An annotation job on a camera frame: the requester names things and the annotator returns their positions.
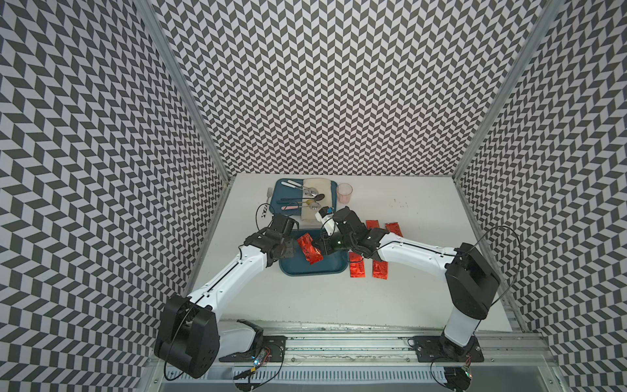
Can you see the pink translucent cup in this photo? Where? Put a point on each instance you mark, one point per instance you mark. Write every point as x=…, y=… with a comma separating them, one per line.
x=344, y=193

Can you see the aluminium front rail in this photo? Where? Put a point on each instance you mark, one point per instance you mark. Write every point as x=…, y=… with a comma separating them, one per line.
x=333, y=344

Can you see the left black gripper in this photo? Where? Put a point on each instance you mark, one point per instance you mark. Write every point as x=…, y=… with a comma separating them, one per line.
x=290, y=247

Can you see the black handled spoon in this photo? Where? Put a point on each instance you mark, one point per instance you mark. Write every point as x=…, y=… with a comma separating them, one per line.
x=316, y=198

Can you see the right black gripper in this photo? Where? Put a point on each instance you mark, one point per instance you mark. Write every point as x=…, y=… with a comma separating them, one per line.
x=325, y=247

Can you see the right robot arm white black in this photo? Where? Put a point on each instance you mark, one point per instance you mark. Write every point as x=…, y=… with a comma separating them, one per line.
x=471, y=281

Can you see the teal cutlery tray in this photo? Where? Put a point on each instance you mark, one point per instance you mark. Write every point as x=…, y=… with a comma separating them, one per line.
x=312, y=186

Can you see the white handled knife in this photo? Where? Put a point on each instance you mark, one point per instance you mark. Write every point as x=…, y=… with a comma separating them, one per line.
x=292, y=184

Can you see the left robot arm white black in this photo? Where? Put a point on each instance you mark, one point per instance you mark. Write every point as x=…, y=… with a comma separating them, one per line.
x=191, y=336

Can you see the patterned handle fork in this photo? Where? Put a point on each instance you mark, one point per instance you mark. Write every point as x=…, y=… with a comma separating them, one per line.
x=267, y=205

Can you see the pink handled spoon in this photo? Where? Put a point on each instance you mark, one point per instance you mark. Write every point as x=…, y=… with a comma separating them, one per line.
x=303, y=204

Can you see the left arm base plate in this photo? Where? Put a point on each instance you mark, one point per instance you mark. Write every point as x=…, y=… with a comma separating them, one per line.
x=275, y=344

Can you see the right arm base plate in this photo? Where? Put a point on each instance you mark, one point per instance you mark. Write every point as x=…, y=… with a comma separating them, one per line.
x=440, y=349

